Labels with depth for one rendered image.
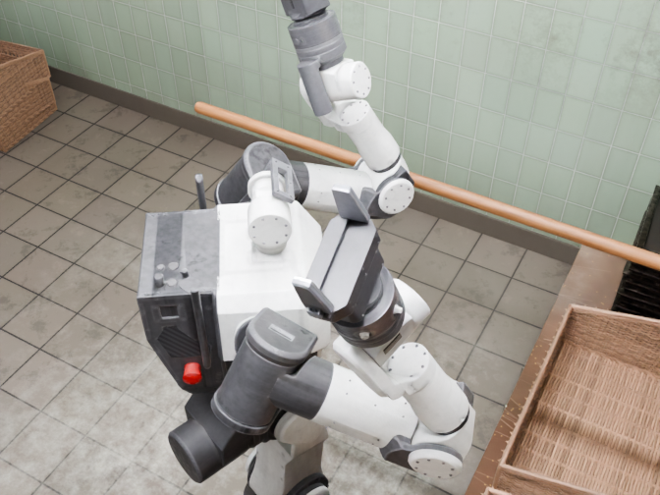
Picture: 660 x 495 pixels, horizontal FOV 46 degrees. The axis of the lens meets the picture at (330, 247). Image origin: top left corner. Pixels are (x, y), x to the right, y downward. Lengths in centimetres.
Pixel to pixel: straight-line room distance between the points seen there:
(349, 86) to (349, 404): 56
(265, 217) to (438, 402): 36
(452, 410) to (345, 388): 16
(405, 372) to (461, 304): 205
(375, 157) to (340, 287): 73
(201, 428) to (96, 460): 127
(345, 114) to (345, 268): 71
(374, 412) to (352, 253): 38
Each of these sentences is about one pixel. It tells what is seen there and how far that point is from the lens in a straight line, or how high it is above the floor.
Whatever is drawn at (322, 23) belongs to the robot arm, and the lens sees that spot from 137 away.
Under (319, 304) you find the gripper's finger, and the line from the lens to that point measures 78.
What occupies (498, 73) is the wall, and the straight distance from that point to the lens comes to 296.
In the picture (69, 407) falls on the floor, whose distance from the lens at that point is 290.
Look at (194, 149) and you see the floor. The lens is 385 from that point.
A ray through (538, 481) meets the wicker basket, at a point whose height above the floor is 74.
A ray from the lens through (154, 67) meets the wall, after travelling 392.
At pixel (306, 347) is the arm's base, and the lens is 113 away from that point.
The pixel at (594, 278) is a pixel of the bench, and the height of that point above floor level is 58.
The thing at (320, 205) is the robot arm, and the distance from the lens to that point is 150.
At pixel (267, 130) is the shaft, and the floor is 119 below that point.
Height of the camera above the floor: 227
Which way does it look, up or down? 44 degrees down
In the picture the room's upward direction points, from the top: straight up
